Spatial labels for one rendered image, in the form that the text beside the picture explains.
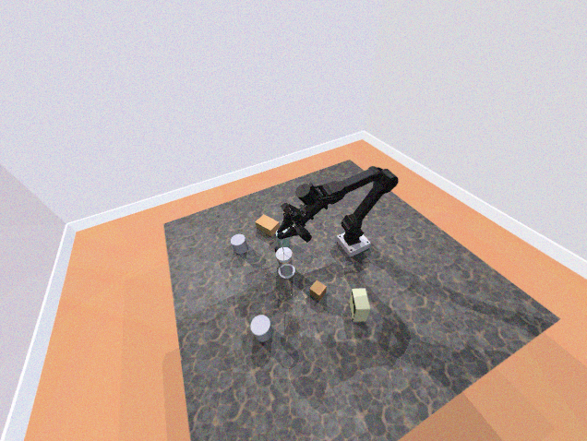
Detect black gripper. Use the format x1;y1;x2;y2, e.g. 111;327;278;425
277;203;315;243

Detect small orange-brown cube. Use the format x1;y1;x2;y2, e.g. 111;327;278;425
309;280;327;301

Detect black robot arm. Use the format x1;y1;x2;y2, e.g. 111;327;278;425
283;166;399;245

